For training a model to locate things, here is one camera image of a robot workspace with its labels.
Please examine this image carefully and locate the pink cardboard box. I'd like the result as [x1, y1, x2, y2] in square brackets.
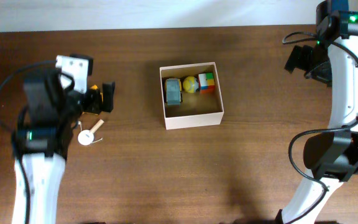
[160, 62, 224, 130]

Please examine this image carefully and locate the orange rubber animal toy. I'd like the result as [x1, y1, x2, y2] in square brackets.
[89, 85, 103, 104]

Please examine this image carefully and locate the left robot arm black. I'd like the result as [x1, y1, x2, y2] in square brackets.
[12, 54, 101, 223]

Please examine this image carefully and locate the colourful puzzle cube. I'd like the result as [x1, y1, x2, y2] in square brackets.
[198, 73, 215, 93]

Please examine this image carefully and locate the grey yellow toy car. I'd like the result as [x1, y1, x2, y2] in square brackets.
[165, 78, 182, 106]

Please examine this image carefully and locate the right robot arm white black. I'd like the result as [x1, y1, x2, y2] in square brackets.
[112, 1, 358, 223]

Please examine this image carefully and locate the yellow ball with eyes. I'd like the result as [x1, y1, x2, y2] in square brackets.
[182, 76, 199, 93]

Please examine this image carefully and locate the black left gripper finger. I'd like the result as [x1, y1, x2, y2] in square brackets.
[103, 82, 116, 113]
[82, 90, 101, 114]

